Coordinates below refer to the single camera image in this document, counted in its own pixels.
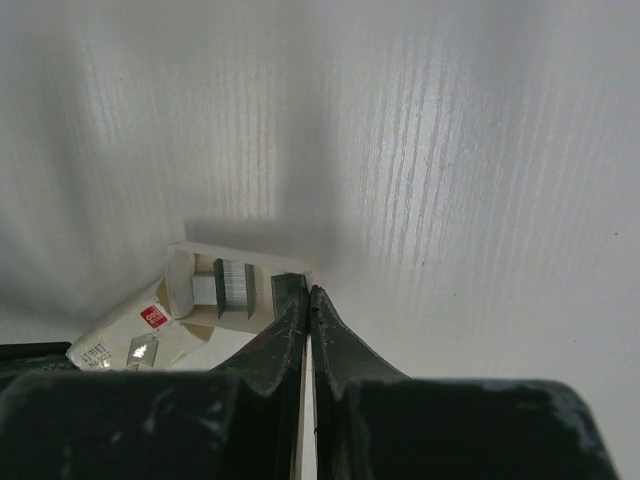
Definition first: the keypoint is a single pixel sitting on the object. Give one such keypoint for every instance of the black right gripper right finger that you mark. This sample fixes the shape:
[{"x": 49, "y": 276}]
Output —
[{"x": 374, "y": 422}]

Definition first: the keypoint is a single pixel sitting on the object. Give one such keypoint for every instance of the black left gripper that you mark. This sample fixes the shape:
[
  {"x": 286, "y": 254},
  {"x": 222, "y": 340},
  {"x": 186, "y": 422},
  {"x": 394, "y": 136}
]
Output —
[{"x": 22, "y": 358}]

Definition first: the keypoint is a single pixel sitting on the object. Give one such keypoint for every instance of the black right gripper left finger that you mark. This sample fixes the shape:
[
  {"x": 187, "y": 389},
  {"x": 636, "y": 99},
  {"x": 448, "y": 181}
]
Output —
[{"x": 239, "y": 420}]

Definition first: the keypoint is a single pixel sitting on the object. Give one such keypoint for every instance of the staples in tray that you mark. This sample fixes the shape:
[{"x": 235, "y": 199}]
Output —
[{"x": 227, "y": 285}]

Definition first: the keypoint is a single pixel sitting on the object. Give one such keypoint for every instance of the white staple box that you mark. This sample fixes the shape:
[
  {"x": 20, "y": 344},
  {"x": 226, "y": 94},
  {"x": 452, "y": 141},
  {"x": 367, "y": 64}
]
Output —
[{"x": 140, "y": 334}]

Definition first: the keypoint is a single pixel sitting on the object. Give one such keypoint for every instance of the beige staple tray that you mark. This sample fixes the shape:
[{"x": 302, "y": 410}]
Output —
[{"x": 267, "y": 248}]

